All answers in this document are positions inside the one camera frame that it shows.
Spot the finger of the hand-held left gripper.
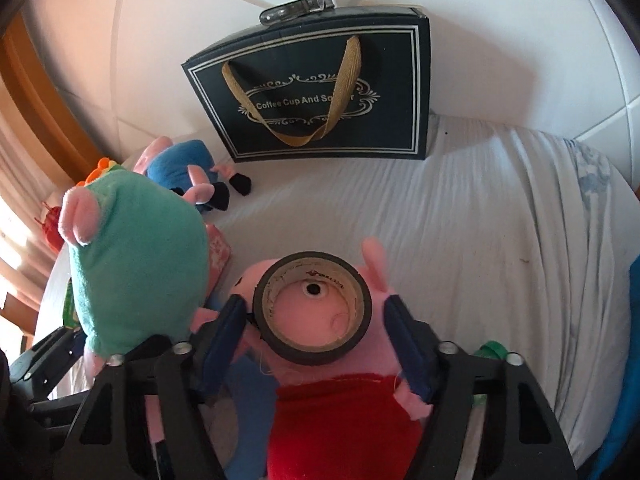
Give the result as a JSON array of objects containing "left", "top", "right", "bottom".
[{"left": 10, "top": 327, "right": 85, "bottom": 404}]

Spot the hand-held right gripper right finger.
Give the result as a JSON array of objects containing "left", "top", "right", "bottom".
[{"left": 384, "top": 294, "right": 578, "bottom": 480}]

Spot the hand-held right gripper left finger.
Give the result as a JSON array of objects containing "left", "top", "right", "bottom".
[{"left": 52, "top": 294, "right": 248, "bottom": 480}]

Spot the black tape roll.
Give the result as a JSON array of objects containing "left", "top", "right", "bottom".
[{"left": 252, "top": 250, "right": 373, "bottom": 367}]

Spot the pig plush red dress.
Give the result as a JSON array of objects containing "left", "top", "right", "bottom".
[{"left": 230, "top": 237, "right": 436, "bottom": 480}]

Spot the pig plush teal dress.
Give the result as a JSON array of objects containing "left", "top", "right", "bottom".
[{"left": 57, "top": 162, "right": 223, "bottom": 376}]

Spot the blue cloth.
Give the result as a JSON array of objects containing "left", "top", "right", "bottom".
[{"left": 220, "top": 350, "right": 279, "bottom": 412}]

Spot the green plastic object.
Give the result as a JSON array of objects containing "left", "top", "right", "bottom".
[{"left": 470, "top": 341, "right": 509, "bottom": 407}]

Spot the red round object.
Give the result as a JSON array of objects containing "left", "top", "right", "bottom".
[{"left": 40, "top": 202, "right": 66, "bottom": 253}]

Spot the white bed sheet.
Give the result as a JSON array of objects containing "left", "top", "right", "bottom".
[{"left": 35, "top": 112, "right": 640, "bottom": 471}]

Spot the pig plush blue dress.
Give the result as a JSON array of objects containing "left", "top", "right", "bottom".
[{"left": 132, "top": 136, "right": 253, "bottom": 213}]

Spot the black gift bag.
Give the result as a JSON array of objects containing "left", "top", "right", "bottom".
[{"left": 181, "top": 6, "right": 431, "bottom": 163}]

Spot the metal clip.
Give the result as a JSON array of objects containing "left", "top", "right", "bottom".
[{"left": 258, "top": 0, "right": 335, "bottom": 25}]

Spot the wooden door frame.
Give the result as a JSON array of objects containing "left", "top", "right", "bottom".
[{"left": 0, "top": 10, "right": 108, "bottom": 186}]

